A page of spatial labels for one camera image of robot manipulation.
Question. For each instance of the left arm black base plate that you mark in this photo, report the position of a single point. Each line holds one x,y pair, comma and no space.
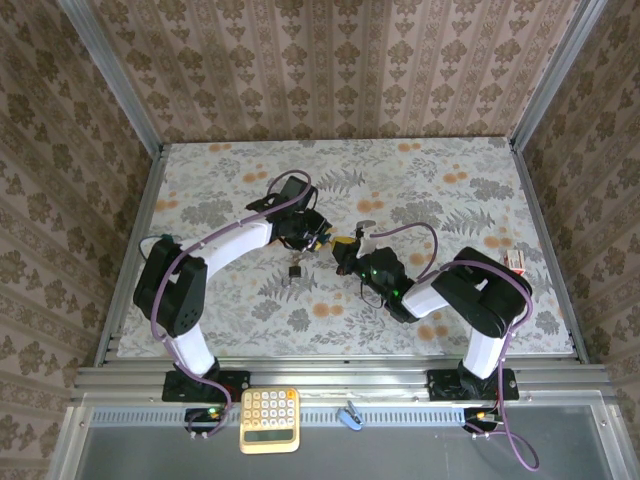
235,382

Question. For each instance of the aluminium corner post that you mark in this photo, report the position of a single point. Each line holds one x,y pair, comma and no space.
555,75
115,80

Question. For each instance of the left small circuit board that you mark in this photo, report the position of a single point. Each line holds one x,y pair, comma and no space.
205,414

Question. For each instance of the small red white box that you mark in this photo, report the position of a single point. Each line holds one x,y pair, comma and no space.
514,260

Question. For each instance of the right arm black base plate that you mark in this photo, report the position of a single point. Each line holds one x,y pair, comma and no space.
442,385

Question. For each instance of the aluminium side rail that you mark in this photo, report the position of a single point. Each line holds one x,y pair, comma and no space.
537,200
145,210

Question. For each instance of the floral table mat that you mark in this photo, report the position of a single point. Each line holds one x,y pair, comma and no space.
350,165

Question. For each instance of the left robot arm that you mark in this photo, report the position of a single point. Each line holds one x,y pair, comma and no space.
235,242

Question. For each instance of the yellow calculator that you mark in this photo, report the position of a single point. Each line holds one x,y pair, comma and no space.
270,417

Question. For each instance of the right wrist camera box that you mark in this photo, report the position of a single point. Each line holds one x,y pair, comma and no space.
365,225

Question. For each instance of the right small circuit board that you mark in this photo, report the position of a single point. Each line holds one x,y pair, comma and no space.
480,416

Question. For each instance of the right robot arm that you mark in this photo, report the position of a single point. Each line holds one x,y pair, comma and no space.
425,300

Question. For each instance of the teal timer with white dial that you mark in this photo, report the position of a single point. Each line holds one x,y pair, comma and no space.
167,238

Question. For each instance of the aluminium cross rail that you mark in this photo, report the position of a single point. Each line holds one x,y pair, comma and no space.
340,375

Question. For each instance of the blue clip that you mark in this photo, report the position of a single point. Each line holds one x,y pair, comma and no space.
350,416

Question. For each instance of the small circuit board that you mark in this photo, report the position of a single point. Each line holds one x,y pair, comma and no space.
205,414
480,416

